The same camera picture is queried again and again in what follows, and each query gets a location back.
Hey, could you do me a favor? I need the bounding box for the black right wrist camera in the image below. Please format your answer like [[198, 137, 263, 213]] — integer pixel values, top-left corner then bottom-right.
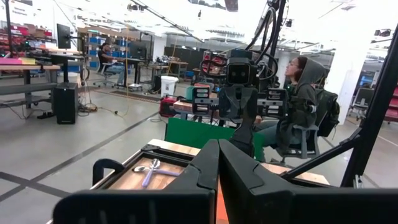
[[226, 57, 253, 86]]

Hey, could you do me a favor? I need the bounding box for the person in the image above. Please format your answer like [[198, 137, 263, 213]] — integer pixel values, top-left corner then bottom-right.
[[253, 55, 328, 162], [98, 42, 126, 86]]

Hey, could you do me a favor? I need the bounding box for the black aluminium rig frame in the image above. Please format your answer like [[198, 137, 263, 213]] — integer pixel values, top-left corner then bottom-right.
[[90, 0, 398, 191]]

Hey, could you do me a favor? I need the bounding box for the red tool case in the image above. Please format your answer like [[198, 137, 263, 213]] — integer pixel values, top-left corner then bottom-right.
[[159, 96, 178, 118]]

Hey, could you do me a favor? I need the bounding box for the orange plastic bin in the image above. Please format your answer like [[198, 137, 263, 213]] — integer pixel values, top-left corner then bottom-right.
[[215, 180, 231, 224]]

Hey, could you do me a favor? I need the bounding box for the black arched frame handle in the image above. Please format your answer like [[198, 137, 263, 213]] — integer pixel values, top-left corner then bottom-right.
[[92, 158, 126, 187]]

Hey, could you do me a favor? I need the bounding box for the shelf with blue bins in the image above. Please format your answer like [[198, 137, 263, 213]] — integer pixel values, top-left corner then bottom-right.
[[88, 35, 133, 70]]

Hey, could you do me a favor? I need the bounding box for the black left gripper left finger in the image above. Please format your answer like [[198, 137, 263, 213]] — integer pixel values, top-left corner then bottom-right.
[[52, 139, 220, 224]]

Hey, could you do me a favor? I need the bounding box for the teal box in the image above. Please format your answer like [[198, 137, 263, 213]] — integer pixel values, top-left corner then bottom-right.
[[185, 86, 197, 101]]

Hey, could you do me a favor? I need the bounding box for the black computer tower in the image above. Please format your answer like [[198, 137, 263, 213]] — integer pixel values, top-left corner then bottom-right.
[[52, 82, 79, 125]]

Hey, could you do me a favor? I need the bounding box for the green board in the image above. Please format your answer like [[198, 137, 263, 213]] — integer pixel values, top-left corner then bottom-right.
[[164, 117, 266, 162]]

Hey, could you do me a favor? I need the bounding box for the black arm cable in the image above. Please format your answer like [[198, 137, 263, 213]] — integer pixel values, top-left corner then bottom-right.
[[198, 6, 280, 82]]

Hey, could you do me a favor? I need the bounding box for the shelf with red bins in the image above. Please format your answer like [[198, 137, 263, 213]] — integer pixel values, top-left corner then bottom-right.
[[0, 24, 53, 58]]

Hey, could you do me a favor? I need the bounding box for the white trash bin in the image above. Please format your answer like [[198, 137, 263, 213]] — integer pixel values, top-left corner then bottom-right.
[[160, 75, 180, 98]]

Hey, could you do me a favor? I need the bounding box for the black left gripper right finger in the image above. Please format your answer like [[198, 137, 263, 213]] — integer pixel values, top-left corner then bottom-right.
[[219, 139, 398, 224]]

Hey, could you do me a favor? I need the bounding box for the grey office chair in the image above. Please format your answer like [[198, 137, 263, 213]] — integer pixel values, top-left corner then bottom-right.
[[270, 123, 323, 166]]

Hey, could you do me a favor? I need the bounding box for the wooden top workbench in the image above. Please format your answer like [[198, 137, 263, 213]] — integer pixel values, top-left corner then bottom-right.
[[0, 57, 62, 110]]

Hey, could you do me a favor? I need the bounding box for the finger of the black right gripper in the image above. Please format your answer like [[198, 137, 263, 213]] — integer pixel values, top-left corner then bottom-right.
[[218, 86, 239, 121], [238, 86, 259, 121]]

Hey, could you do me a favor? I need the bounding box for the black monitor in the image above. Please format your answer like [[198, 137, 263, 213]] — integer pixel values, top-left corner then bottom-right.
[[56, 23, 72, 50]]

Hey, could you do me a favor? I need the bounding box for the dark backpack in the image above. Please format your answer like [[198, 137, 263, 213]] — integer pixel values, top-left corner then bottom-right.
[[313, 88, 341, 138]]

